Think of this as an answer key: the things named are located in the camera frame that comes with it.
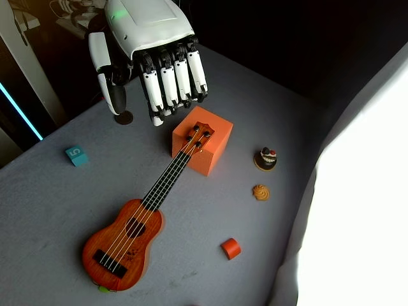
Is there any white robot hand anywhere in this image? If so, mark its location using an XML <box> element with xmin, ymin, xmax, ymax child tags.
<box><xmin>88</xmin><ymin>0</ymin><xmax>208</xmax><ymax>128</ymax></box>

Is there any orange wooden ukulele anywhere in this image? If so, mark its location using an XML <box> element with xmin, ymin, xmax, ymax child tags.
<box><xmin>82</xmin><ymin>121</ymin><xmax>215</xmax><ymax>291</ymax></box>

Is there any dark brown round disc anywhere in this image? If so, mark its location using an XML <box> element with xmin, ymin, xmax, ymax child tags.
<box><xmin>114</xmin><ymin>110</ymin><xmax>134</xmax><ymax>126</ymax></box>

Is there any orange foam cube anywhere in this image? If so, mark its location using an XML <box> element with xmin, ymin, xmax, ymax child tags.
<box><xmin>171</xmin><ymin>106</ymin><xmax>235</xmax><ymax>177</ymax></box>

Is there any white vertical panel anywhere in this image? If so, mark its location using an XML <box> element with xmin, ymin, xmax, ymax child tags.
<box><xmin>0</xmin><ymin>0</ymin><xmax>69</xmax><ymax>127</ymax></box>

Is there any teal number block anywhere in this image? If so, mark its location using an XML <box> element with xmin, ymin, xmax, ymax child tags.
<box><xmin>64</xmin><ymin>145</ymin><xmax>89</xmax><ymax>167</ymax></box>

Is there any cyan light strip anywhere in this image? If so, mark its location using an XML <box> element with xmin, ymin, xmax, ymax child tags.
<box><xmin>0</xmin><ymin>82</ymin><xmax>44</xmax><ymax>141</ymax></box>

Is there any chocolate cake toy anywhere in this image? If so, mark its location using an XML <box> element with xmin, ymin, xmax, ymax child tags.
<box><xmin>253</xmin><ymin>147</ymin><xmax>278</xmax><ymax>172</ymax></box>

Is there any swirled cookie toy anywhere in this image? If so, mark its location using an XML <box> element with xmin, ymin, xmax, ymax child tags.
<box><xmin>252</xmin><ymin>184</ymin><xmax>271</xmax><ymax>202</ymax></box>

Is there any grey table cloth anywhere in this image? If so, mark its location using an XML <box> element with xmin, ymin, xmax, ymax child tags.
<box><xmin>0</xmin><ymin>43</ymin><xmax>408</xmax><ymax>306</ymax></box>

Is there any small orange cylinder block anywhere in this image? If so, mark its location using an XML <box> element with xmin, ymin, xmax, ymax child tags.
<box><xmin>220</xmin><ymin>237</ymin><xmax>242</xmax><ymax>261</ymax></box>

